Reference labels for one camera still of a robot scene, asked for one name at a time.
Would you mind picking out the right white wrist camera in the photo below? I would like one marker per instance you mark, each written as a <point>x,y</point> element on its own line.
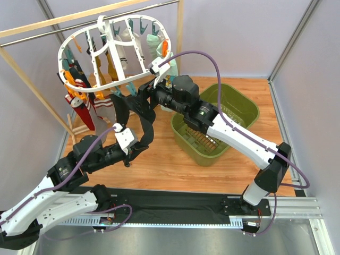
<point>158,67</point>

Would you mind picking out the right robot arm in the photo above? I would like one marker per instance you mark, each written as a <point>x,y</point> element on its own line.
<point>183,97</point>

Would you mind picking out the mint green cartoon sock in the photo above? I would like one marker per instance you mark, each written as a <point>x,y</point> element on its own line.
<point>162,51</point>

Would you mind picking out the white round clip hanger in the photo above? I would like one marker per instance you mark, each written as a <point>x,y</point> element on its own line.
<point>106,27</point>

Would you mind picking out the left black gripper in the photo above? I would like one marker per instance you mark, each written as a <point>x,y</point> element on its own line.
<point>130,155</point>

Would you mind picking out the grey sock red stripes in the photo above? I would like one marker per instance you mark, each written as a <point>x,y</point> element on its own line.
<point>105,109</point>

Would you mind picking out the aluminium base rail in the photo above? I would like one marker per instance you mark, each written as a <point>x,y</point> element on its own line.
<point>281,208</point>

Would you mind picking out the olive green plastic basket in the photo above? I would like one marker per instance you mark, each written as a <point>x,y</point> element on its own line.
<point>203,149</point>

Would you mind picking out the mustard yellow sock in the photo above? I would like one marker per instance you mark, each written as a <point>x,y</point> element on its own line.
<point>98,63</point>
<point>111,69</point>

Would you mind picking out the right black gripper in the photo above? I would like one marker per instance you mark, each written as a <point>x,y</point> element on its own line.
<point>145,93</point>

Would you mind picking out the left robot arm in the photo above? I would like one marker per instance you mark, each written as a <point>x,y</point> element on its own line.
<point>25,223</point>

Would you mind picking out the metal hanging rod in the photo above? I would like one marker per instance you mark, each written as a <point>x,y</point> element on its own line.
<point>79,25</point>

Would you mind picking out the white sock black stripes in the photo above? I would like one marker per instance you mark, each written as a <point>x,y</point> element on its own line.
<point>122,56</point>

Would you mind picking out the red panda sock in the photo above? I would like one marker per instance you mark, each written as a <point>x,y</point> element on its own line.
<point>80,108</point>

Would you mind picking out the navy blue sock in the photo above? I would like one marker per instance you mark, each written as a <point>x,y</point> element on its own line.
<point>77,73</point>

